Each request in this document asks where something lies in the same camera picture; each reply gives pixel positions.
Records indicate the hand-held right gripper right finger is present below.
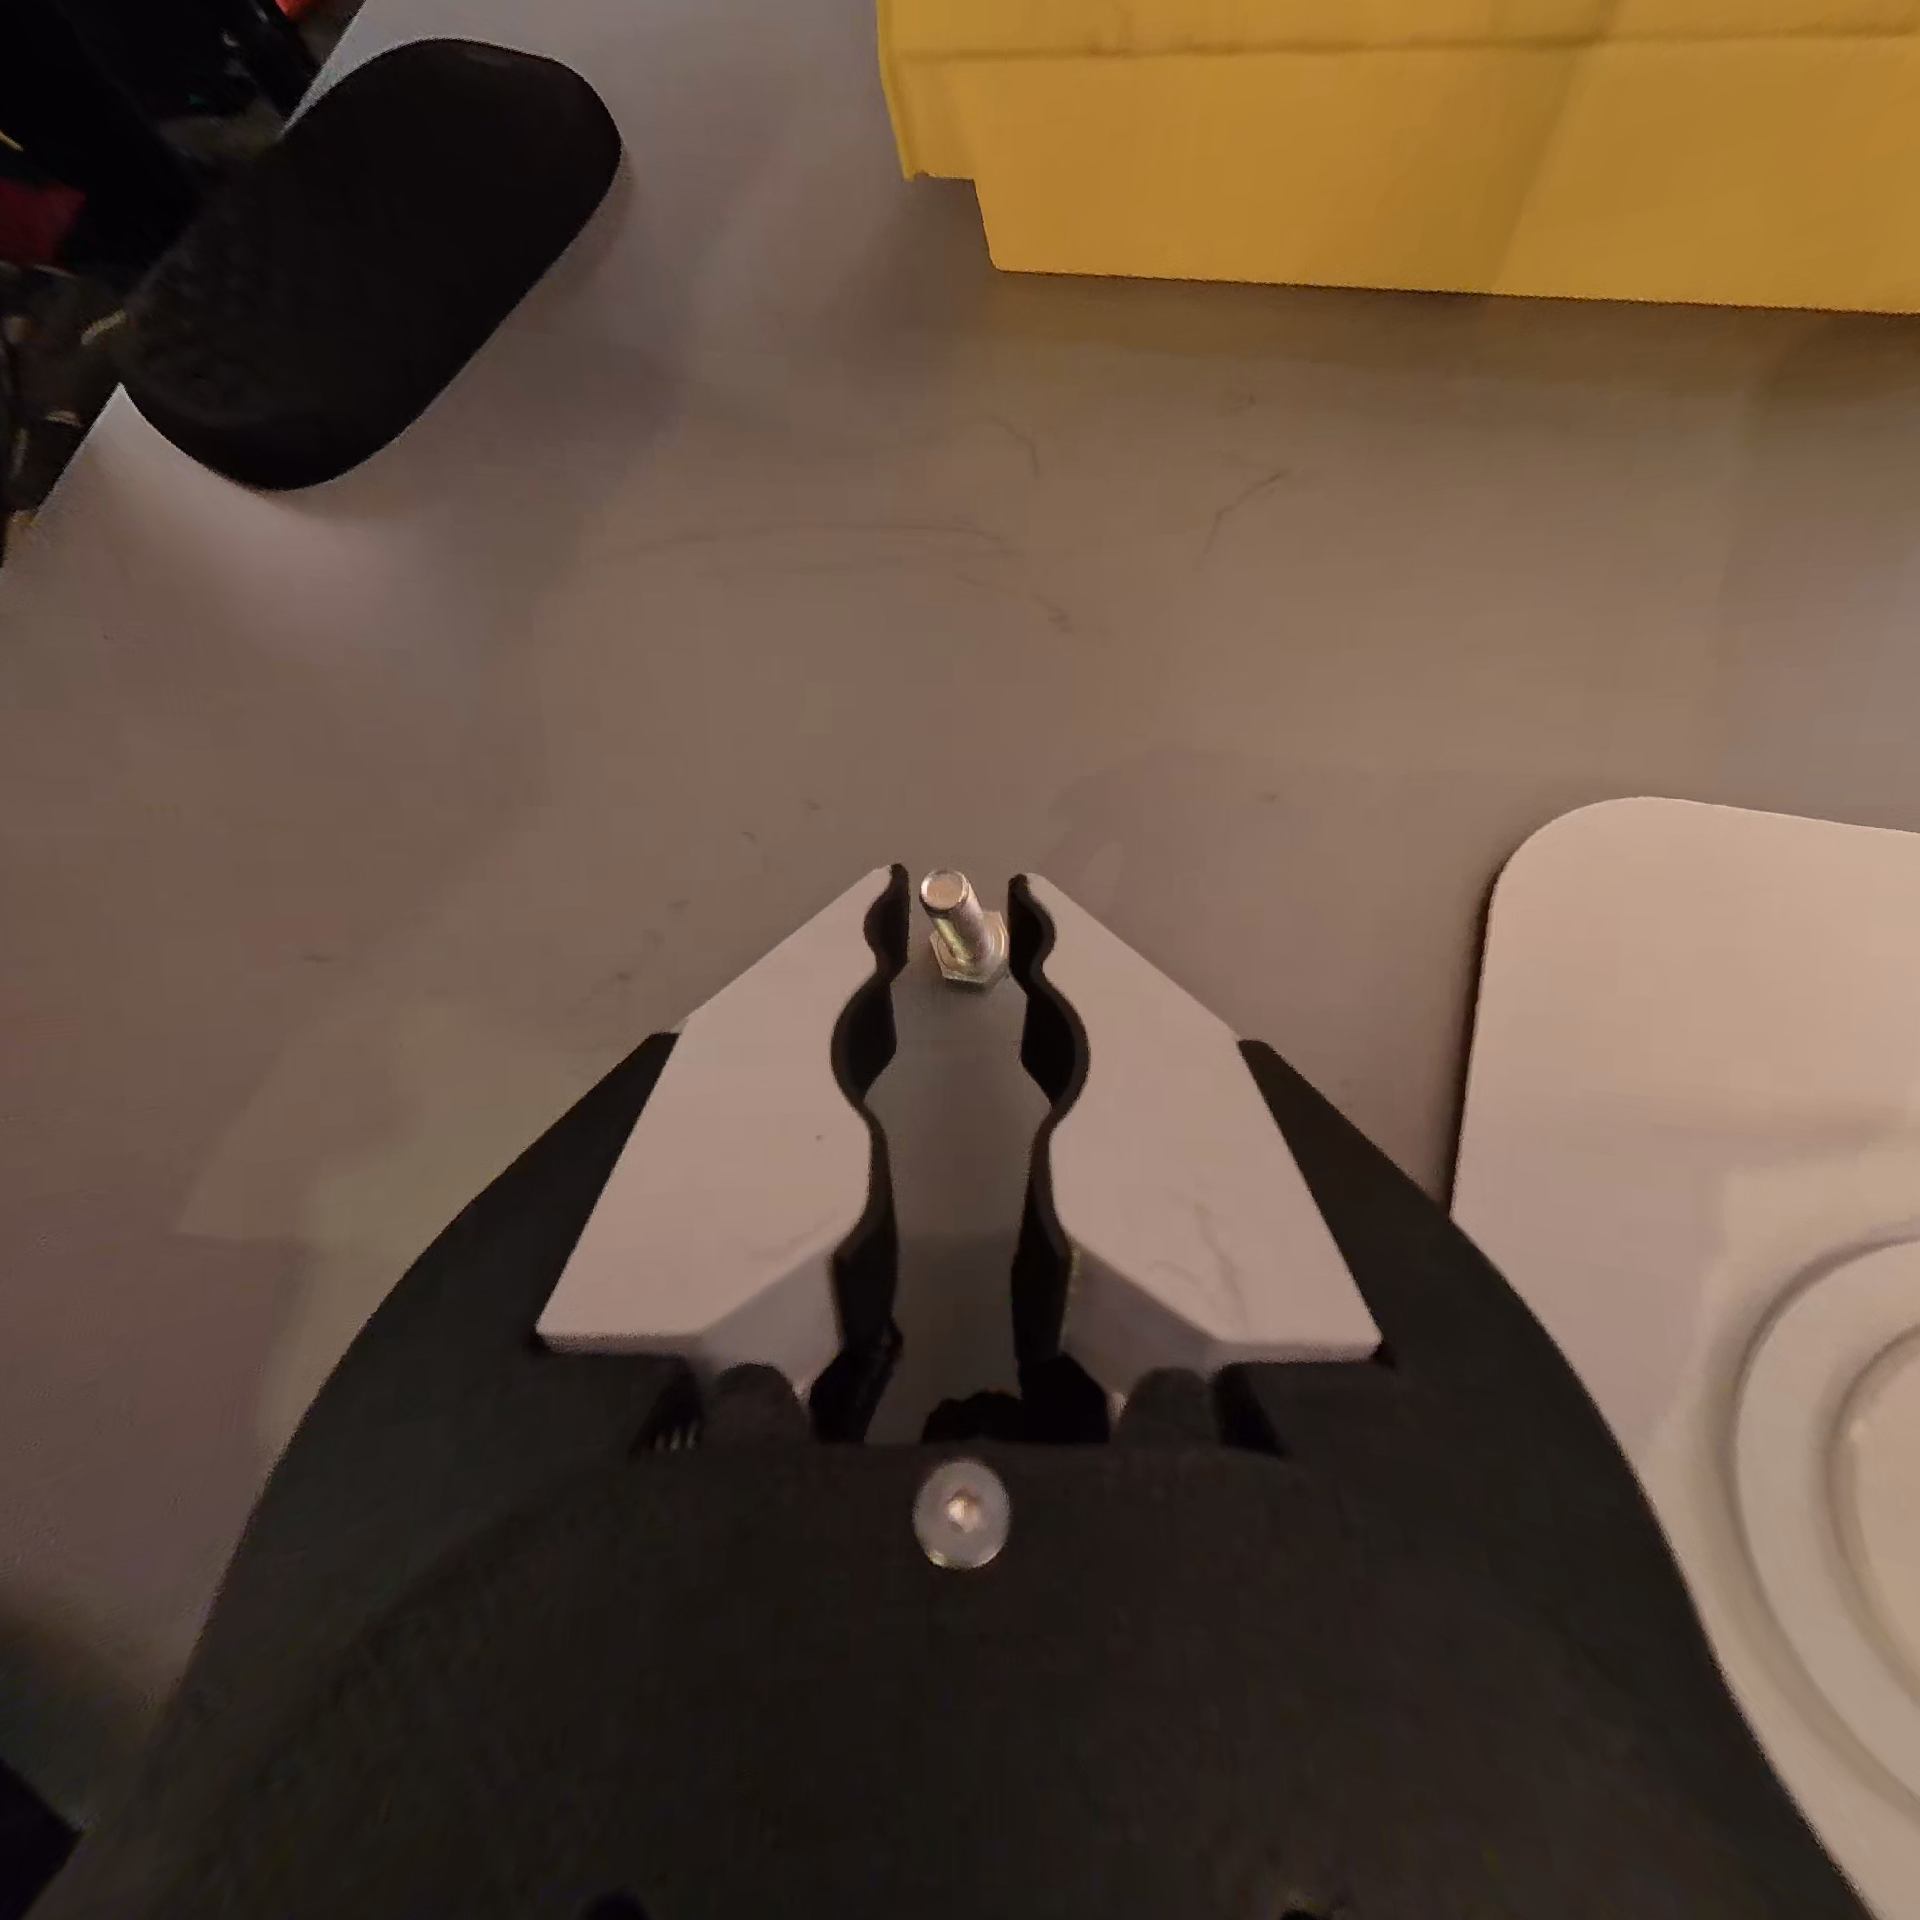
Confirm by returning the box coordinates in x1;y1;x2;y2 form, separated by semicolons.
1006;871;1386;1415

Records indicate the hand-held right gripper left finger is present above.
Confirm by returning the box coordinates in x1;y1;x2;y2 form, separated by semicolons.
536;862;914;1444

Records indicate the steel hex bolt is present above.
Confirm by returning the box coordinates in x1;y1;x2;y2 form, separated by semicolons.
920;871;1001;988

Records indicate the white sign stand base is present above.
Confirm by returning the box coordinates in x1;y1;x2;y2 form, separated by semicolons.
1449;798;1920;1920

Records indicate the black chair armrest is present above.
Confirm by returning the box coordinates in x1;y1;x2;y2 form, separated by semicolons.
116;39;624;490

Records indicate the yellow plastic bin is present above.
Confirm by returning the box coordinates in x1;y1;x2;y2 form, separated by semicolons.
878;0;1920;318

